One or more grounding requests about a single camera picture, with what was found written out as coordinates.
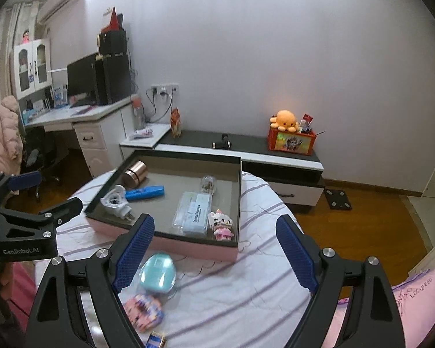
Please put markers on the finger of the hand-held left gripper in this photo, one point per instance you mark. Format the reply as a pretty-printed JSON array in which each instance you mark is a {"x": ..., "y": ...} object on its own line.
[
  {"x": 63, "y": 212},
  {"x": 25, "y": 180}
]

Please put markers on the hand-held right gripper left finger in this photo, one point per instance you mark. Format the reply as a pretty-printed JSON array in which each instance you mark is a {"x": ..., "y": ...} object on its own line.
[{"x": 134, "y": 253}]

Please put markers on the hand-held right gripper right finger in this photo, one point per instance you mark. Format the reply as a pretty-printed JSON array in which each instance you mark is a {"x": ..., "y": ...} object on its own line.
[{"x": 297, "y": 257}]

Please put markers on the teal case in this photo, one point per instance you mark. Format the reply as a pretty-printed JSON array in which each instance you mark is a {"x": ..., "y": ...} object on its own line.
[{"x": 157, "y": 273}]

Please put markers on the white cat-shaped plug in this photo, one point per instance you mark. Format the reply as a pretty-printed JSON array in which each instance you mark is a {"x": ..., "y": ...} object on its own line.
[{"x": 114, "y": 201}]

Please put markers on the pink building block toy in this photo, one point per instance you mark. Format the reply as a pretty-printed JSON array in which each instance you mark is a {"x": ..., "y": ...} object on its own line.
[{"x": 145, "y": 311}]

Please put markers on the blue rectangular case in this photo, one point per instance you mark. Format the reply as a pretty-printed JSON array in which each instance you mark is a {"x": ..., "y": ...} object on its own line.
[{"x": 145, "y": 193}]

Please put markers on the pink box with black rim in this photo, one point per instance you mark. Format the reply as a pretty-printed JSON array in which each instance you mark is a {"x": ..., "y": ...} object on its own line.
[{"x": 203, "y": 252}]

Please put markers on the clear plastic pack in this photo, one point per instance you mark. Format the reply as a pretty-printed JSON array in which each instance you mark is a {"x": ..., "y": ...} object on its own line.
[{"x": 193, "y": 215}]

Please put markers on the rose gold cylinder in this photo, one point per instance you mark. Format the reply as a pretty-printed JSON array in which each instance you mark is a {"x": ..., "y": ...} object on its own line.
[{"x": 134, "y": 174}]

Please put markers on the white cat block figure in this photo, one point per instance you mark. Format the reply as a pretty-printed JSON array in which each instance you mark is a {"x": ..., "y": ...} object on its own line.
[{"x": 221, "y": 224}]

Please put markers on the blue and gold lighter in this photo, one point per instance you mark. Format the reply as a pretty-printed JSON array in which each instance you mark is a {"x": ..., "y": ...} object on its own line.
[{"x": 155, "y": 341}]

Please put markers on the clear glass bottle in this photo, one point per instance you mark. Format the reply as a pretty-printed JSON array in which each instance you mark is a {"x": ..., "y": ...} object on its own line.
[{"x": 207, "y": 185}]

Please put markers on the black office chair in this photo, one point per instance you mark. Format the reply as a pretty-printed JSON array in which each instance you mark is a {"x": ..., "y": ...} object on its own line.
[{"x": 40, "y": 152}]

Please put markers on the fuchsia plush blanket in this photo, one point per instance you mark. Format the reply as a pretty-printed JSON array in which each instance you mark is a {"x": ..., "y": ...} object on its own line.
[{"x": 21, "y": 286}]

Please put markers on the pink puffer jacket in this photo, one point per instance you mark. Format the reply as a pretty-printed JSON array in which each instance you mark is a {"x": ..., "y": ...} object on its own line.
[{"x": 3, "y": 134}]

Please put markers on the white desk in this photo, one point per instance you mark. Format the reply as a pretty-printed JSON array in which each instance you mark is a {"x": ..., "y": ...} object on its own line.
[{"x": 94, "y": 148}]

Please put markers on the black floor scale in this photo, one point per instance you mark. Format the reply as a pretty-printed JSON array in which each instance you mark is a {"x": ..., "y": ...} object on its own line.
[{"x": 337, "y": 198}]

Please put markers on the white glass-door cabinet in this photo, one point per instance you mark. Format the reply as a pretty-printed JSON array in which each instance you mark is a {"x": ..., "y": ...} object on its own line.
[{"x": 30, "y": 92}]

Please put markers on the blue and white box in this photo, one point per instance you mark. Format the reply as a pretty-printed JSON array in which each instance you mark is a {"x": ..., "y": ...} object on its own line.
[{"x": 60, "y": 96}]

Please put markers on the black keyboard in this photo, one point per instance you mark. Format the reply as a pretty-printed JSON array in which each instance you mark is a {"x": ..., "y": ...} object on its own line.
[{"x": 81, "y": 102}]

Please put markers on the colourful packets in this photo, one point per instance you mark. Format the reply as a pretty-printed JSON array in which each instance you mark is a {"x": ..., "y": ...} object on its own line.
[{"x": 141, "y": 135}]

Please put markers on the black monitor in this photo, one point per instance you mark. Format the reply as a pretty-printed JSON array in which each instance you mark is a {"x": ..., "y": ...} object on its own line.
[{"x": 81, "y": 79}]

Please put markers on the low dark-topped cabinet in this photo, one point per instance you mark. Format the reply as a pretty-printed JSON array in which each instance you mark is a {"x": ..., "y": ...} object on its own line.
[{"x": 257, "y": 148}]

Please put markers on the red toy box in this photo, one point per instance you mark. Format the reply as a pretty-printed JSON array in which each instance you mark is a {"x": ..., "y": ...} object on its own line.
[{"x": 291, "y": 141}]

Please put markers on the cream curtain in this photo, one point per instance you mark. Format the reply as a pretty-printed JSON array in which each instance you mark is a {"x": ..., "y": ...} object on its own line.
[{"x": 3, "y": 61}]

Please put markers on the bottle with orange cap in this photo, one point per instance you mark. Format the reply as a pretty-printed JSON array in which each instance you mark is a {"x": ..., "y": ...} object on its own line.
[{"x": 138, "y": 116}]

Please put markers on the white nightstand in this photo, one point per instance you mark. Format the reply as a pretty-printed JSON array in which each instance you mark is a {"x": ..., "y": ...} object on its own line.
[{"x": 159, "y": 132}]

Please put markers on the pale pink quilt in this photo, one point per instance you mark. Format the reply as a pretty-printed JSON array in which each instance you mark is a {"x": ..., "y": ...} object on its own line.
[{"x": 413, "y": 304}]

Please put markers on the black computer tower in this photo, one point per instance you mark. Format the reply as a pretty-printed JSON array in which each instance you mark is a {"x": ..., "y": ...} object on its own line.
[{"x": 112, "y": 79}]

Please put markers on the black flashlight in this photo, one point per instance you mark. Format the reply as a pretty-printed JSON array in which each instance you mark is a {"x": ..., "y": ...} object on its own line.
[{"x": 221, "y": 145}]

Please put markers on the red snack packet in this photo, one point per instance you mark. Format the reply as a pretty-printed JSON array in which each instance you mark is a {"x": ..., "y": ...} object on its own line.
[{"x": 306, "y": 121}]

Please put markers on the orange snack bag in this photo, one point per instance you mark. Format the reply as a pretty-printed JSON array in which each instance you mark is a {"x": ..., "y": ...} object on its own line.
[{"x": 176, "y": 123}]

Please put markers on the orange octopus plush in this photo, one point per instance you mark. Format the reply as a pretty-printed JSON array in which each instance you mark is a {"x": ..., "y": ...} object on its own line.
[{"x": 285, "y": 119}]

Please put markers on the small pink doll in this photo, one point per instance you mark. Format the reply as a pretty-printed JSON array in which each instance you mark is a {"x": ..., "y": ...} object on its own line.
[{"x": 25, "y": 37}]

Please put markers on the white door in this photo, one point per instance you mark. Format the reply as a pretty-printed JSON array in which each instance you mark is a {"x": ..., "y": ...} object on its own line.
[{"x": 434, "y": 174}]

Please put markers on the black speaker box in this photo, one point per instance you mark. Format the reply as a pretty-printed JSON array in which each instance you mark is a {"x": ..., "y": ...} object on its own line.
[{"x": 112, "y": 43}]

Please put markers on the white air conditioner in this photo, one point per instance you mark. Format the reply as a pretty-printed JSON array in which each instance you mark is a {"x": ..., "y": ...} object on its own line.
[{"x": 58, "y": 2}]

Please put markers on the white wall socket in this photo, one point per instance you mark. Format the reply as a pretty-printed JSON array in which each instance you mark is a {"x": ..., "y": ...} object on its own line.
[{"x": 165, "y": 89}]

